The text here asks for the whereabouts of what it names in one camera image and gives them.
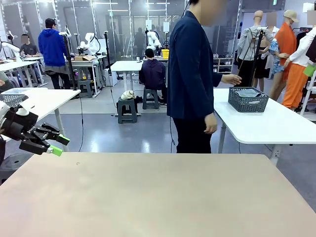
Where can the grey towel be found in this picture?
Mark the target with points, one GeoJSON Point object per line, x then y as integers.
{"type": "Point", "coordinates": [249, 93]}

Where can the white metal rack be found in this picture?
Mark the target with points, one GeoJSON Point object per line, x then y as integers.
{"type": "Point", "coordinates": [305, 105]}

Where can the seated person dark jacket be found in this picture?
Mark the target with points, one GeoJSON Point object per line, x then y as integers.
{"type": "Point", "coordinates": [151, 74]}

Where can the white hanging panel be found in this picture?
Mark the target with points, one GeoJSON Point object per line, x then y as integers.
{"type": "Point", "coordinates": [166, 27]}
{"type": "Point", "coordinates": [148, 24]}

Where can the white standing desk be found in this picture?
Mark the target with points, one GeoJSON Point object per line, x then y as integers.
{"type": "Point", "coordinates": [123, 65]}

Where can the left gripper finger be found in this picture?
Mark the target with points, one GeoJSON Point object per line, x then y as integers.
{"type": "Point", "coordinates": [34, 145]}
{"type": "Point", "coordinates": [49, 130]}

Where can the mannequin in orange jacket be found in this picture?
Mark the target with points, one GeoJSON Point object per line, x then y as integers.
{"type": "Point", "coordinates": [286, 42]}

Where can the open cardboard box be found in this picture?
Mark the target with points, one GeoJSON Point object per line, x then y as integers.
{"type": "Point", "coordinates": [81, 58]}

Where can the white work table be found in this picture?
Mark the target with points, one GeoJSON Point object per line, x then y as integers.
{"type": "Point", "coordinates": [54, 98]}

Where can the seated person grey shirt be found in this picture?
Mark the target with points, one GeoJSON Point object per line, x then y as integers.
{"type": "Point", "coordinates": [28, 49]}

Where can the person in dark green top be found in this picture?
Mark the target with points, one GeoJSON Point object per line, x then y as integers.
{"type": "Point", "coordinates": [6, 86]}

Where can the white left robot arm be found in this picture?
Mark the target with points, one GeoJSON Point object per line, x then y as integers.
{"type": "Point", "coordinates": [3, 111]}

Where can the yellow plastic crate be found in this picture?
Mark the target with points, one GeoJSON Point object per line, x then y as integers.
{"type": "Point", "coordinates": [165, 53]}

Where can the white side table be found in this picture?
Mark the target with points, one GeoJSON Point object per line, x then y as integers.
{"type": "Point", "coordinates": [271, 123]}

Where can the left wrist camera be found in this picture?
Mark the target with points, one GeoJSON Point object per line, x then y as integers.
{"type": "Point", "coordinates": [26, 108]}

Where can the left forearm navy sleeve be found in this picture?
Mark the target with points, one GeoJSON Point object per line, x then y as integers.
{"type": "Point", "coordinates": [218, 80]}

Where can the mannequin in grey shirt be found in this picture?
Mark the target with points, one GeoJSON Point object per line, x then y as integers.
{"type": "Point", "coordinates": [249, 42]}

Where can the white shoe shelf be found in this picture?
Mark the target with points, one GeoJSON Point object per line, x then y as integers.
{"type": "Point", "coordinates": [224, 66]}

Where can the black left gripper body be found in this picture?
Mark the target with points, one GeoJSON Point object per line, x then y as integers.
{"type": "Point", "coordinates": [17, 126]}

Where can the white cabinet box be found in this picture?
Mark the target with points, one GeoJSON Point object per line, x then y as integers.
{"type": "Point", "coordinates": [113, 77]}

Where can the mannequin in black dress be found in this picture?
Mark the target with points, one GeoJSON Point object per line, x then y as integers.
{"type": "Point", "coordinates": [260, 66]}

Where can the mannequin in white shirt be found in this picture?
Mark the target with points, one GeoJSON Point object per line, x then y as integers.
{"type": "Point", "coordinates": [296, 81]}

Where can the person's right hand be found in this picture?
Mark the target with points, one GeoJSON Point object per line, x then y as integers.
{"type": "Point", "coordinates": [211, 123]}

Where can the long white desk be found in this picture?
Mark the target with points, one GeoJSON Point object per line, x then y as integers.
{"type": "Point", "coordinates": [14, 64]}

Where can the dark grey plastic basket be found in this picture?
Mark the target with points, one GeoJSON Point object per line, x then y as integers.
{"type": "Point", "coordinates": [10, 100]}
{"type": "Point", "coordinates": [247, 105]}

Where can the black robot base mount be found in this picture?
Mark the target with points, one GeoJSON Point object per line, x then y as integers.
{"type": "Point", "coordinates": [17, 163]}

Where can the beige cloth bundle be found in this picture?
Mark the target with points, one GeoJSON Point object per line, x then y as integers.
{"type": "Point", "coordinates": [128, 95]}

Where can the black clothes rack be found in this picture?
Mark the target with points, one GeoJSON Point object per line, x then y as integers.
{"type": "Point", "coordinates": [301, 37]}

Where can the person in navy jacket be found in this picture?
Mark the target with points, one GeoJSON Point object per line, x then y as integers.
{"type": "Point", "coordinates": [190, 74]}

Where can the clear plastic tray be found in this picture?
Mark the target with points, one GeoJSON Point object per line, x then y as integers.
{"type": "Point", "coordinates": [14, 90]}

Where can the black tripod white camera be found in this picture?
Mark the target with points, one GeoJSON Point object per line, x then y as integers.
{"type": "Point", "coordinates": [258, 49]}

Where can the grey robot workbench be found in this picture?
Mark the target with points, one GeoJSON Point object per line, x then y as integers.
{"type": "Point", "coordinates": [86, 63]}

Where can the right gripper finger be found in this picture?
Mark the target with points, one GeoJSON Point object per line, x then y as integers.
{"type": "Point", "coordinates": [312, 50]}
{"type": "Point", "coordinates": [310, 70]}

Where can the right forearm navy sleeve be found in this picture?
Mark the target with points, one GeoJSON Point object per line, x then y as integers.
{"type": "Point", "coordinates": [208, 106]}

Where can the grey plastic stool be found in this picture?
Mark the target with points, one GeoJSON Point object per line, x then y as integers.
{"type": "Point", "coordinates": [85, 86]}
{"type": "Point", "coordinates": [150, 98]}
{"type": "Point", "coordinates": [127, 111]}

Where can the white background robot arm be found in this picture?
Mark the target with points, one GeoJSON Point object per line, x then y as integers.
{"type": "Point", "coordinates": [12, 48]}
{"type": "Point", "coordinates": [92, 44]}
{"type": "Point", "coordinates": [153, 37]}

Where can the person in blue hoodie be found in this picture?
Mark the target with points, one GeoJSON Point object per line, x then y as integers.
{"type": "Point", "coordinates": [51, 47]}

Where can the person's left hand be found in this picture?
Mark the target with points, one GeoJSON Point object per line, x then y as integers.
{"type": "Point", "coordinates": [232, 79]}

